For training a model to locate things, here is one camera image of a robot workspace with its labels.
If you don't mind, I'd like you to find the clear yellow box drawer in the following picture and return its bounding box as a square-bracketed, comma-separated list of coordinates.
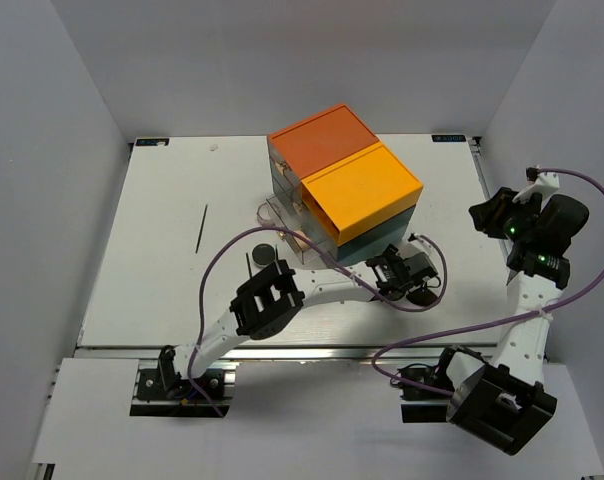
[263, 194, 330, 267]

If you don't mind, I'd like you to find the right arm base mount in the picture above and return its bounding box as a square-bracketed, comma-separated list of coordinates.
[390, 345, 488, 424]

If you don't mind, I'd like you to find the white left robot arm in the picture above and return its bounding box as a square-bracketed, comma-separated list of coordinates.
[157, 245, 439, 400]

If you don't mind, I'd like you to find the orange drawer box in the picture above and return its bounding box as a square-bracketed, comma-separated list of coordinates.
[267, 104, 379, 179]

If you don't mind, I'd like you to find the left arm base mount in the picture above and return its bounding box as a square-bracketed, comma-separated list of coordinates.
[129, 348, 234, 419]

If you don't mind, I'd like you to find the yellow drawer box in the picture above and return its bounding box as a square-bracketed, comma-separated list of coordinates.
[301, 142, 424, 246]

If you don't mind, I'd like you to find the light blue drawer box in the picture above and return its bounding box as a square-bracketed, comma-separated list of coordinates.
[272, 189, 412, 271]

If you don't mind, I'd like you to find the beige makeup sponge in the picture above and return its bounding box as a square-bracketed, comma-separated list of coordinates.
[287, 235, 311, 256]

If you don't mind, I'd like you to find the thin black eyeliner pencil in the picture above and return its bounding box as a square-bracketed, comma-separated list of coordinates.
[194, 204, 209, 255]

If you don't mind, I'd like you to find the long black makeup pencil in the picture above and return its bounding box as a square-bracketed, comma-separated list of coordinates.
[245, 252, 253, 278]

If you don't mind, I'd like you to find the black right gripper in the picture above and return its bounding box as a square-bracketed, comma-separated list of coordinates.
[468, 188, 540, 245]

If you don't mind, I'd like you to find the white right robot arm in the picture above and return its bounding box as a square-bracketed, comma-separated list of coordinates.
[433, 187, 589, 456]

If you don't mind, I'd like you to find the black fan powder brush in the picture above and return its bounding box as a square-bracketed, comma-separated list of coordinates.
[406, 285, 439, 308]

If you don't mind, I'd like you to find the clear pink round jar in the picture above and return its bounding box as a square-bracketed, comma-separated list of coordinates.
[256, 202, 275, 227]

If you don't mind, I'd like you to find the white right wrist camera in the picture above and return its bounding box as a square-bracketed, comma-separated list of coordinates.
[513, 167, 560, 204]

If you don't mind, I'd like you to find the black round compact jar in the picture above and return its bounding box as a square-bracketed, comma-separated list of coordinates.
[251, 243, 276, 268]

